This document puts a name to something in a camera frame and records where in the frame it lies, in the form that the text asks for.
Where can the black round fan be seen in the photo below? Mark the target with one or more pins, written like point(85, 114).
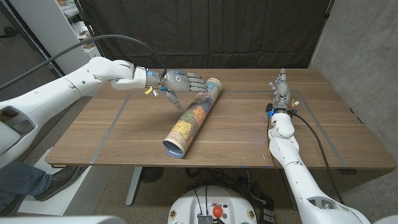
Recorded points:
point(152, 174)

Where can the person's blue jeans leg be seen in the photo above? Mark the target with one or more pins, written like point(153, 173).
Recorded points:
point(21, 180)

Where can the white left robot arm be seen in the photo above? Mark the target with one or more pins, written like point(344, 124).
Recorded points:
point(62, 93)

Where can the white shelf cabinet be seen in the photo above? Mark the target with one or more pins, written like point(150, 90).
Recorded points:
point(53, 31)

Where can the colourful paper map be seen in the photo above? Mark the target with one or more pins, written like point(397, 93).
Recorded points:
point(192, 118)

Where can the small cardboard box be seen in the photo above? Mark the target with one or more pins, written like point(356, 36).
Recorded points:
point(89, 45)

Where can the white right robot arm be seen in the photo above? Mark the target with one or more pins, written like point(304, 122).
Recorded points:
point(286, 146)

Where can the grey table leg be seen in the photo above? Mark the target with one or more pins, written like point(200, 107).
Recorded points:
point(133, 186)

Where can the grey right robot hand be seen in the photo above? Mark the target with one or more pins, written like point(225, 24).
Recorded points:
point(282, 93)

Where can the black backdrop stand pole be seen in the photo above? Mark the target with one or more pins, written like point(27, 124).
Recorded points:
point(90, 29)

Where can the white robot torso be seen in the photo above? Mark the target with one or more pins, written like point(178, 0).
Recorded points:
point(192, 205)

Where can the person's brown shoe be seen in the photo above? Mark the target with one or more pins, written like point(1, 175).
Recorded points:
point(59, 180)

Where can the red emergency stop button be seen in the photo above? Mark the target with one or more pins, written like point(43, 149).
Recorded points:
point(217, 211)

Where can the black power strip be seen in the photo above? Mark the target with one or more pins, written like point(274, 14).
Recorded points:
point(267, 214)

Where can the black backdrop curtain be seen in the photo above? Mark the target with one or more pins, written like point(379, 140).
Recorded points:
point(217, 31)

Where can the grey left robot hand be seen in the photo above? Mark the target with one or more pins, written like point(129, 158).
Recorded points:
point(182, 81)

